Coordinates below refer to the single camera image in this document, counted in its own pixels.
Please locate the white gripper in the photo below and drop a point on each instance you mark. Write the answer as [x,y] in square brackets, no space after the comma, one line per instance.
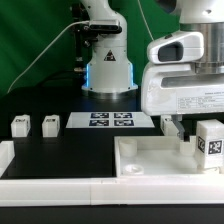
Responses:
[172,89]

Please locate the white square tabletop part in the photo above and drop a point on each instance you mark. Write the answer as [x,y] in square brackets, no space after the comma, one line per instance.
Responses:
[157,155]

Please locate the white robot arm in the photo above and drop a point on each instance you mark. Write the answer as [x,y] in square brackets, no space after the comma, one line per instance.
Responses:
[109,74]

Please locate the white U-shaped obstacle fence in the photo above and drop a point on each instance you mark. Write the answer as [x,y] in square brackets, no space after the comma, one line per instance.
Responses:
[154,189]

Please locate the white sheet with AprilTags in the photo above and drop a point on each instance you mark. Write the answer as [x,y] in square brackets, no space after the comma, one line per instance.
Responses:
[109,120]

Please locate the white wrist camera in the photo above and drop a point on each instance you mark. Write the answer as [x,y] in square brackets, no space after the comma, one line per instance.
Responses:
[177,47]

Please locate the black camera stand pole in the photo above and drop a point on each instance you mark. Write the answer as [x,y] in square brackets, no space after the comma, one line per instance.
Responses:
[79,14]

